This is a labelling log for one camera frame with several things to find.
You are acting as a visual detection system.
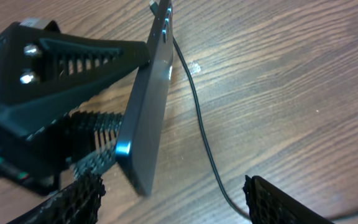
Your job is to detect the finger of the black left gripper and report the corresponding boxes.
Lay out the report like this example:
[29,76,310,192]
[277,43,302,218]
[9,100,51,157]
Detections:
[0,23,150,124]
[66,111,123,179]

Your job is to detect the black usb charging cable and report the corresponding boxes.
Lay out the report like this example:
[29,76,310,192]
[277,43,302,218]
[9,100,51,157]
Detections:
[149,0,358,222]

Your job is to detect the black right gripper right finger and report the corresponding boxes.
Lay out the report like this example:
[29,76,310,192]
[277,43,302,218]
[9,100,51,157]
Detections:
[243,175,333,224]

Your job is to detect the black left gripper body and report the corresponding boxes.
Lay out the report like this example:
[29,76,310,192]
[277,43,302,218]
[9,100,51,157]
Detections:
[0,18,73,196]

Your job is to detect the black smartphone lit screen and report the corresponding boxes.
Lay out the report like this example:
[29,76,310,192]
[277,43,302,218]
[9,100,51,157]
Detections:
[116,0,173,196]

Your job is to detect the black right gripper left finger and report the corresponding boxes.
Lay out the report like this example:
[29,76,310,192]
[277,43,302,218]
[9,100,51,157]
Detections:
[9,173,106,224]

